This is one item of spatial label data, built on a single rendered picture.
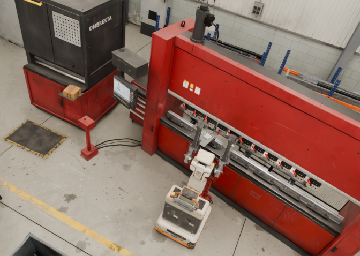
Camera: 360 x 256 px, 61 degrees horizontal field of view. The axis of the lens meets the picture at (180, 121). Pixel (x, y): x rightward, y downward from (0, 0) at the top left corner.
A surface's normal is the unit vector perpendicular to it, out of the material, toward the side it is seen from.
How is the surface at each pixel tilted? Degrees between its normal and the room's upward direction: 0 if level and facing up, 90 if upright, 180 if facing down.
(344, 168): 90
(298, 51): 90
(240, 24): 90
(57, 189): 0
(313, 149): 90
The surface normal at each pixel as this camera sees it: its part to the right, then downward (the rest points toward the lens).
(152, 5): -0.43, 0.56
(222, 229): 0.15, -0.73
